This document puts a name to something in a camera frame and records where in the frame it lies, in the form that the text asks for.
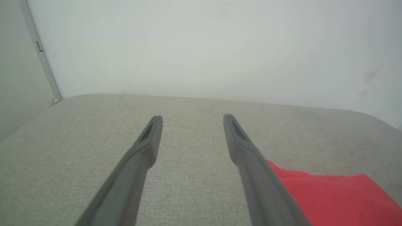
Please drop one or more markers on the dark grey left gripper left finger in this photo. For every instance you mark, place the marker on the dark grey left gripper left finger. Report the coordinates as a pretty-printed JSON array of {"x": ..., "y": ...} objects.
[{"x": 132, "y": 175}]

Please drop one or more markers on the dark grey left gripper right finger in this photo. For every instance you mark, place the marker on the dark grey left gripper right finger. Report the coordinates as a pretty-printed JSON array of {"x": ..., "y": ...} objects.
[{"x": 257, "y": 175}]

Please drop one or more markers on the red Bulls basketball jersey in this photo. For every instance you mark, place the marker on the red Bulls basketball jersey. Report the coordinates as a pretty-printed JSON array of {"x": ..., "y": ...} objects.
[{"x": 339, "y": 201}]

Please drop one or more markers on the grey fabric sofa cushion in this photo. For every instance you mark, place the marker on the grey fabric sofa cushion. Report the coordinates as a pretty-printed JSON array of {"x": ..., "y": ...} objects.
[{"x": 194, "y": 157}]

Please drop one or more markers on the grey metal pole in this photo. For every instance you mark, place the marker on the grey metal pole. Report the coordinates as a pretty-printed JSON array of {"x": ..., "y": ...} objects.
[{"x": 40, "y": 50}]

